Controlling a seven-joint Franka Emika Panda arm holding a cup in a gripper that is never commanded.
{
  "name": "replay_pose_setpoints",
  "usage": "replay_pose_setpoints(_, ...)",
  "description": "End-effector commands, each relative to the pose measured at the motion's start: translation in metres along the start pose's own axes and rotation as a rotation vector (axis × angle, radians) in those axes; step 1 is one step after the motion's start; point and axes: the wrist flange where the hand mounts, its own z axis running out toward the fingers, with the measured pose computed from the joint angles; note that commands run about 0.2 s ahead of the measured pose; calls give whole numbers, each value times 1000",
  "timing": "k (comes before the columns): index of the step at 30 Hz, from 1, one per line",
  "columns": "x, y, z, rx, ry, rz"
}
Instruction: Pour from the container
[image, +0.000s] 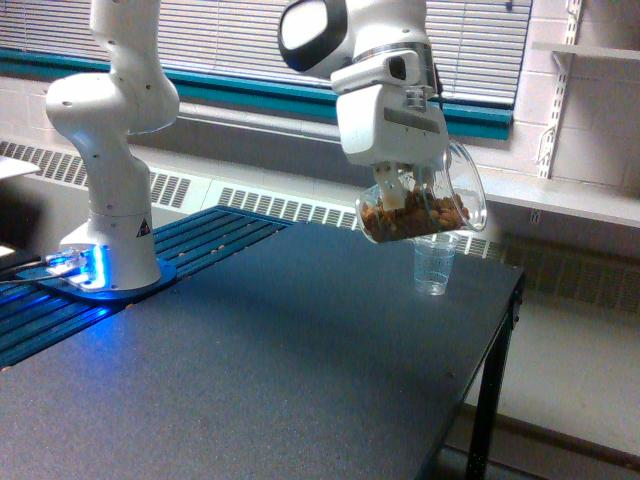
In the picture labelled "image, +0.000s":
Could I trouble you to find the black cables at base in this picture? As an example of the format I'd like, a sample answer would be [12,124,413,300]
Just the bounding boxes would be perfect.
[0,257,51,287]

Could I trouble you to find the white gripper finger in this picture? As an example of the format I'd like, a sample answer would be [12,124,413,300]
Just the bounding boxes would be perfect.
[373,162,404,208]
[408,165,431,193]

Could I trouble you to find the white wall shelf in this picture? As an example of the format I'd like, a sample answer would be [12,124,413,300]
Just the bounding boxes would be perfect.
[479,167,639,228]

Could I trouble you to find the clear plastic measuring cup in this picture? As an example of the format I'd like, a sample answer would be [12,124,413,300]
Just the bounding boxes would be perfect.
[413,232,460,296]

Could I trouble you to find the white radiator vent cover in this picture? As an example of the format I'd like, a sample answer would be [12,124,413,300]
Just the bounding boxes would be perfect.
[1,140,639,314]

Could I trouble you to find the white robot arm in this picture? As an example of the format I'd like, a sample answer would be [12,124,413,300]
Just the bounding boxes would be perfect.
[46,1,449,293]

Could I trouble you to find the clear cup with nuts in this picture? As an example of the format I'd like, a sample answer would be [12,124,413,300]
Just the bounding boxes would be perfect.
[355,140,488,243]

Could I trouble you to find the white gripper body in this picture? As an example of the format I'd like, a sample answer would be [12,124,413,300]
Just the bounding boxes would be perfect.
[330,51,449,167]

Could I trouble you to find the white window blinds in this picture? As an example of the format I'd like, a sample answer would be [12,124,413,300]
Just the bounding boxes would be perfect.
[1,1,532,105]

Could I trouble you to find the black table leg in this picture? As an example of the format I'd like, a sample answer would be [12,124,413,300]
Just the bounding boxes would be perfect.
[465,277,525,479]

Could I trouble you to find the blue slotted mounting plate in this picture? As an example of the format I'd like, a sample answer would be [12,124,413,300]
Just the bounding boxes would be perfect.
[1,207,291,367]

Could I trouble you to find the white shelf bracket rail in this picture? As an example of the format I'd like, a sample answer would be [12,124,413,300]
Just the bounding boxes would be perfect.
[536,0,583,179]

